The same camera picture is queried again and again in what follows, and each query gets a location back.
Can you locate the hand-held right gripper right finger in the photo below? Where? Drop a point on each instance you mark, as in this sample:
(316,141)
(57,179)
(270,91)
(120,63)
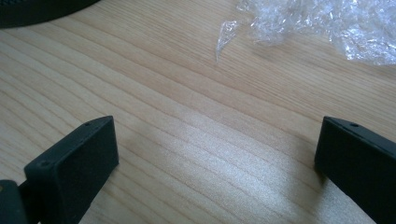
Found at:
(358,168)

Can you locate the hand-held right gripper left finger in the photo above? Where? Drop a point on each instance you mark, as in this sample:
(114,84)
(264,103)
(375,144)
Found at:
(70,174)

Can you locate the black round container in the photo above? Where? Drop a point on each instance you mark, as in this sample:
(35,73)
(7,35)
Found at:
(37,11)

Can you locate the clear plastic wrap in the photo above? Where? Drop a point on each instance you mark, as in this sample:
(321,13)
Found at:
(327,23)

